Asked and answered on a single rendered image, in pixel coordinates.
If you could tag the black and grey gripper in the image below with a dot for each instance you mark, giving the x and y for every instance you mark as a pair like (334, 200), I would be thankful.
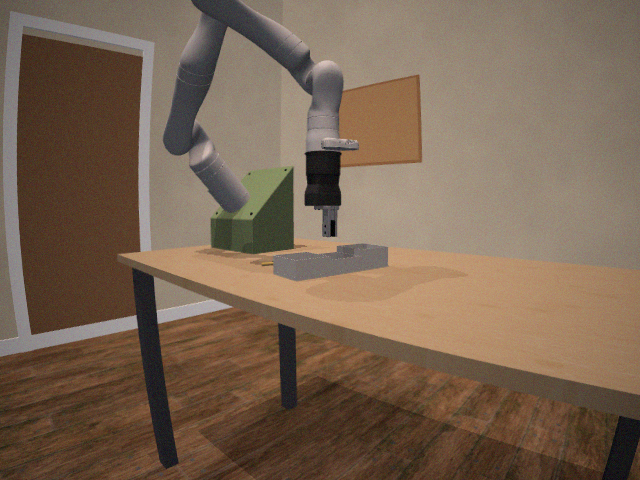
(323, 146)

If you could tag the grey rack of three labelled bins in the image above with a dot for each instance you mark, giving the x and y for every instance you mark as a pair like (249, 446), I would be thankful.
(347, 259)

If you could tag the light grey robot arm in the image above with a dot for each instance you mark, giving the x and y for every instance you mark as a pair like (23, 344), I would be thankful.
(194, 77)

